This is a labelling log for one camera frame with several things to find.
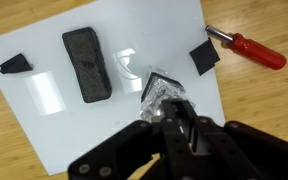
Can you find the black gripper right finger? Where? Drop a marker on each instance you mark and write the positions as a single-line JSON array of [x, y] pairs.
[[244, 153]]

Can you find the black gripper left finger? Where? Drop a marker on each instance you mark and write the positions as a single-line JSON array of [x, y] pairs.
[[130, 146]]

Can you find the white whiteboard sheet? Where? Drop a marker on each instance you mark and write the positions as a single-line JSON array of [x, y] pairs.
[[50, 133]]

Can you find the black whiteboard eraser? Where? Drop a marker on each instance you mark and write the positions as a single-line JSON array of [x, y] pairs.
[[86, 65]]

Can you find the square black foam piece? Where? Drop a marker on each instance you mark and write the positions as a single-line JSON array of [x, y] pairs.
[[204, 56]]

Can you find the black foam wedge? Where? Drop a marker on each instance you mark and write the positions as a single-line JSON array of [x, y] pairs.
[[16, 65]]

